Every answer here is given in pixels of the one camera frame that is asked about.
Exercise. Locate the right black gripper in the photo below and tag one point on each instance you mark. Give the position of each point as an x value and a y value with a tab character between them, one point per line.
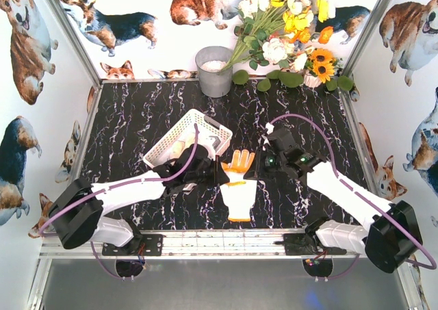
259	163

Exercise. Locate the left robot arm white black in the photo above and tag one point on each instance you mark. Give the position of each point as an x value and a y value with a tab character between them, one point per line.
80	213

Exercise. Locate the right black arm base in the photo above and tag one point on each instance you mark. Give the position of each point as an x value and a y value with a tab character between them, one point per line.
302	244

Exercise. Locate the artificial flower bouquet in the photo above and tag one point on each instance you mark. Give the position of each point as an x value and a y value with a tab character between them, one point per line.
278	32

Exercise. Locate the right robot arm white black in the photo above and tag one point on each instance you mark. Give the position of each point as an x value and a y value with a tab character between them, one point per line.
387	233

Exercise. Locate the cream glove red cuff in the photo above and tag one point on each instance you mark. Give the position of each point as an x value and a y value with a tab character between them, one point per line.
178	148

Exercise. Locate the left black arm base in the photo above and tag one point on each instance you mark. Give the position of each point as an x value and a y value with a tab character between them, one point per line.
146	244

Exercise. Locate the white perforated storage basket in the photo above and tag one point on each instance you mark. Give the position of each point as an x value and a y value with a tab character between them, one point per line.
184	139

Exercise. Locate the white glove orange cuff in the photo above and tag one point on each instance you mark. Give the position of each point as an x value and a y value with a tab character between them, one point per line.
239	197

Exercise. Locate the aluminium front rail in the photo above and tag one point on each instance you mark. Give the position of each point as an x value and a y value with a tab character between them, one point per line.
192	244

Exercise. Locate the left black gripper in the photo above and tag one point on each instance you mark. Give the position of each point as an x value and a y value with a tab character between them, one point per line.
215	168

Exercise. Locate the yellow dotted work glove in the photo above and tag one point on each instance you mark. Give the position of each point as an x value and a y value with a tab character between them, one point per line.
240	163

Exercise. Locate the grey metal bucket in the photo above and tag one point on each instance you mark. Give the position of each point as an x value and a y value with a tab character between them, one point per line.
214	74

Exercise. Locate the small sunflower pot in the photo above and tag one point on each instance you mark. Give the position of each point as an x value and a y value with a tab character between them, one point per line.
321	67

